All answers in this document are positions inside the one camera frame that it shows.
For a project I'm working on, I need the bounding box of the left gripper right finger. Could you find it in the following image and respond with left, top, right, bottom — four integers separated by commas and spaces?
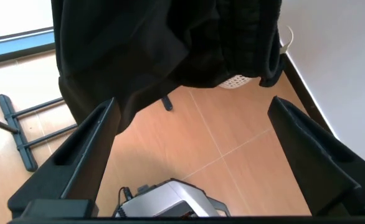
267, 95, 365, 218

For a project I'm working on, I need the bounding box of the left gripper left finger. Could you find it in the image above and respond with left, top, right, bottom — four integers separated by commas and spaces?
7, 96, 121, 218

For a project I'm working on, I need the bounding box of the black garment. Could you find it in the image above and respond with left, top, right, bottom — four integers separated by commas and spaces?
50, 0, 285, 134

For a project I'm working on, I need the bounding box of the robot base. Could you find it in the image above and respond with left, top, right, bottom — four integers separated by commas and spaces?
112, 177, 232, 218

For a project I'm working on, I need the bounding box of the black clothes rack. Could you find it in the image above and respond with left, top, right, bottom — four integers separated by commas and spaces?
0, 94, 173, 172

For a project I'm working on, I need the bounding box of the white laundry basket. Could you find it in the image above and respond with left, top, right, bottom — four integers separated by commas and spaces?
218, 25, 295, 90

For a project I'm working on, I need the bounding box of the window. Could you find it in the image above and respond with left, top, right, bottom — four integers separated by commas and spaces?
0, 0, 56, 67

